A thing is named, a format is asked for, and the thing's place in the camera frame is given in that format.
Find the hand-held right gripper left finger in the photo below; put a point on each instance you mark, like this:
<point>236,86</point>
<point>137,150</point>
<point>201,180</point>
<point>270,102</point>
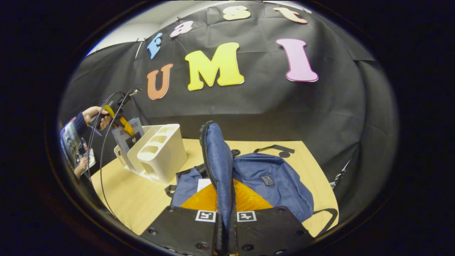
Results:
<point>185,227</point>

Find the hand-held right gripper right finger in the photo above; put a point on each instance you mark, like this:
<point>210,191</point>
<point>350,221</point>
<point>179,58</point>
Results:
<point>266,229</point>

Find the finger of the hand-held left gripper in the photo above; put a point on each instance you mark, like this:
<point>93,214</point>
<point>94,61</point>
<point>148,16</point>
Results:
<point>127,126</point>
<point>109,111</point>

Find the grey-blue book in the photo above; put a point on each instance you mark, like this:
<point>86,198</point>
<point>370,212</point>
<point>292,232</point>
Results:
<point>120,140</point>

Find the blue schoolbag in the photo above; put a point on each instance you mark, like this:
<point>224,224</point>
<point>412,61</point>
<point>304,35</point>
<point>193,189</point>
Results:
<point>284,192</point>

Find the cream plastic bookshelf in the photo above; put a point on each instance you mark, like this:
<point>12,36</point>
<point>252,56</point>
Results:
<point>167,153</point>

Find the bright screen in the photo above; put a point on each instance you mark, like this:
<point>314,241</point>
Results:
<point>71,142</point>

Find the black backdrop cloth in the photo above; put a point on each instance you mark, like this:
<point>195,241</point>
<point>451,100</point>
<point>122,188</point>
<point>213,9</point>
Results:
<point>249,106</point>

